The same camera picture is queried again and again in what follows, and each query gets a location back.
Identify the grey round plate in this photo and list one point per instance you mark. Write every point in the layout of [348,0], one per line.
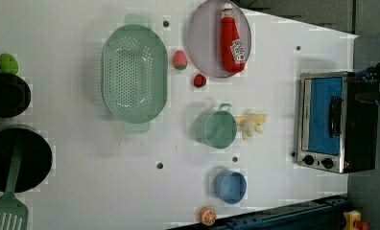
[203,37]

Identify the silver black toaster oven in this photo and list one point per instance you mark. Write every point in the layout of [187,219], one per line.
[335,132]

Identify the green metal cup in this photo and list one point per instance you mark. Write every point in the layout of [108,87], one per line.
[216,128]

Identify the red plush strawberry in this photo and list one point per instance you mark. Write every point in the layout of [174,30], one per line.
[199,81]

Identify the green plush vegetable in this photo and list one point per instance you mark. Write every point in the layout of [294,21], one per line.
[8,64]

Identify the yellow toy object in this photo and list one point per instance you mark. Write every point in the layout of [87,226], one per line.
[353,221]

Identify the blue plastic cup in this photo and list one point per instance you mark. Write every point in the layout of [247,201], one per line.
[230,186]

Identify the green plastic spatula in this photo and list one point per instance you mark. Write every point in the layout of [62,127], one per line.
[13,213]

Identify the red plush ketchup bottle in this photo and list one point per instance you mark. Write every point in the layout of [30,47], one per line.
[232,49]

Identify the pink plush strawberry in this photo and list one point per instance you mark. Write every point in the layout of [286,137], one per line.
[180,60]

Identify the large black pan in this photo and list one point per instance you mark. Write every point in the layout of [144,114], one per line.
[31,154]

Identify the yellow plush peeled banana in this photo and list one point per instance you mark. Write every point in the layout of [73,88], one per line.
[251,124]

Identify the small black pot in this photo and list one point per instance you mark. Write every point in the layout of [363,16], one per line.
[15,95]

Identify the plush orange slice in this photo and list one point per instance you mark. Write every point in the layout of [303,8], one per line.
[207,216]

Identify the green plastic colander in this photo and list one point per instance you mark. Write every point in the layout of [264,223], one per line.
[134,74]

